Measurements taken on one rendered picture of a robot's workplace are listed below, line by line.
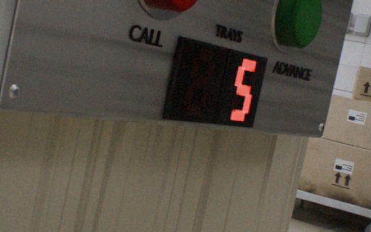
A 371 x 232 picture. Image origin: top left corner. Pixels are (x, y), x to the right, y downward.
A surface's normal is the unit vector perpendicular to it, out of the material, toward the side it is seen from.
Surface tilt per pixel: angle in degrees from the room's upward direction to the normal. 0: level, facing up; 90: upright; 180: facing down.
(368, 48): 90
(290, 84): 90
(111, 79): 90
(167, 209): 90
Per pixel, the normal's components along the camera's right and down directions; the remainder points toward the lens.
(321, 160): -0.42, -0.04
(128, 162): 0.78, 0.21
